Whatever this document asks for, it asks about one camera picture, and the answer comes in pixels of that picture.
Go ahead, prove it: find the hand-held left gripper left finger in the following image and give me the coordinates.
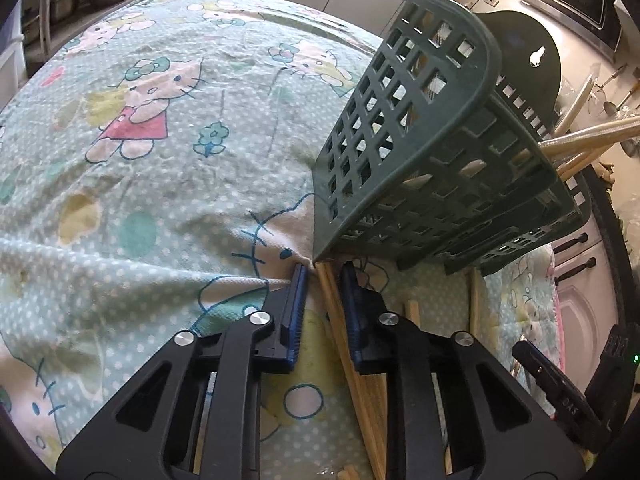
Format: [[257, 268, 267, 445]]
[[55, 262, 309, 480]]

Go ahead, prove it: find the green plastic utensil basket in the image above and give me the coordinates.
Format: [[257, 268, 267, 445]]
[[311, 0, 593, 277]]

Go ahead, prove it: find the metal shelf table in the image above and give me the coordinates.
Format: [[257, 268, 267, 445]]
[[20, 0, 58, 58]]

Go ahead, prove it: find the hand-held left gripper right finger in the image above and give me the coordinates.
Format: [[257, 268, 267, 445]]
[[340, 261, 586, 480]]

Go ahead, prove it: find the pile of chopsticks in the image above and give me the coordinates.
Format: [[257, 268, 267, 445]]
[[340, 267, 484, 480]]

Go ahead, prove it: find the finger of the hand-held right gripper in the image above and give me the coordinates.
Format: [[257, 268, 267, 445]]
[[512, 341, 609, 454]]

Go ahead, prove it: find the cartoon printed tablecloth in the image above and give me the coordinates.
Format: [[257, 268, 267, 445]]
[[0, 0, 558, 480]]

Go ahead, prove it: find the row of hanging kitchen utensils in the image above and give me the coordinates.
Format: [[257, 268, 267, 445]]
[[592, 62, 640, 157]]

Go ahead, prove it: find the steel pot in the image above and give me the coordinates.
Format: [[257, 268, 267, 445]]
[[50, 0, 82, 24]]

